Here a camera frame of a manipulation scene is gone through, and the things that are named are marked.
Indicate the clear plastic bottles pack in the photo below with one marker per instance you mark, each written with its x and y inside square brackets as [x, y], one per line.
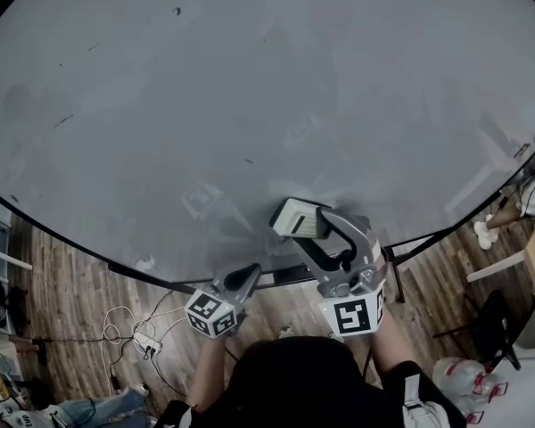
[466, 379]

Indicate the white cabinet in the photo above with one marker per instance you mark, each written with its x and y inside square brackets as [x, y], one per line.
[0, 243]

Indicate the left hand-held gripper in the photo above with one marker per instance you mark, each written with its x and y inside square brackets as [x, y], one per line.
[209, 312]

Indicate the black whiteboard tray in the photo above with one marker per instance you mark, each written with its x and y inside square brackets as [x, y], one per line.
[294, 274]

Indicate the person's black clothing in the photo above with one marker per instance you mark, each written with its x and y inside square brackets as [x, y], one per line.
[303, 386]

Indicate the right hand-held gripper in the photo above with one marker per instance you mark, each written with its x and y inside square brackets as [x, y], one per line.
[352, 312]

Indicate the large grey whiteboard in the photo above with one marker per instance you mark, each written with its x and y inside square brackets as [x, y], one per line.
[205, 105]

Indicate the person's left forearm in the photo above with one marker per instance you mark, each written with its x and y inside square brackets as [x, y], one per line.
[207, 372]

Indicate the black whiteboard stand leg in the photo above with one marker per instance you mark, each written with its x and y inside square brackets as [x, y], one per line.
[399, 279]

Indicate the white whiteboard eraser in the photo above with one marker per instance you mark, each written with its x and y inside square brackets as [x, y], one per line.
[294, 222]

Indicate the black chair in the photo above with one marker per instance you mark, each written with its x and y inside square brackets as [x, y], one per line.
[495, 328]

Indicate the person's right forearm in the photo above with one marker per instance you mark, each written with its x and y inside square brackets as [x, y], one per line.
[390, 350]

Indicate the white power strip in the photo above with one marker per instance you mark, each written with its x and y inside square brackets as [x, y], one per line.
[148, 342]

